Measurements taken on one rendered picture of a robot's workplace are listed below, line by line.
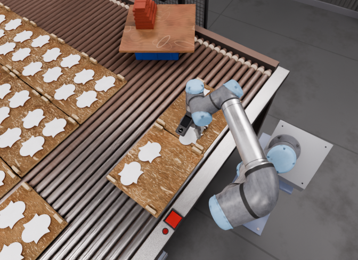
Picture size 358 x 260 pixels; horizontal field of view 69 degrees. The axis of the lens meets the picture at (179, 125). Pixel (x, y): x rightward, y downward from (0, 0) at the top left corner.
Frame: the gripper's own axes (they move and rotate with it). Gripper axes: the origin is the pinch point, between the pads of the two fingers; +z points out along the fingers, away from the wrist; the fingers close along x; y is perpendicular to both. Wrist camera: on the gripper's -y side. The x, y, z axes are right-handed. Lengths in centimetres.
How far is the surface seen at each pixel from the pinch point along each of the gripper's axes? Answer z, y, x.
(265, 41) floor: 91, 216, 30
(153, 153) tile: 12.2, -15.1, 13.1
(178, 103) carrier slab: 11.0, 20.8, 22.3
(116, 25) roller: 11, 57, 108
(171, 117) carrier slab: 11.7, 10.0, 19.3
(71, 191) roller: 18, -55, 37
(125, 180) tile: 13.6, -35.1, 15.6
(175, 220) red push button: 15.5, -36.3, -16.9
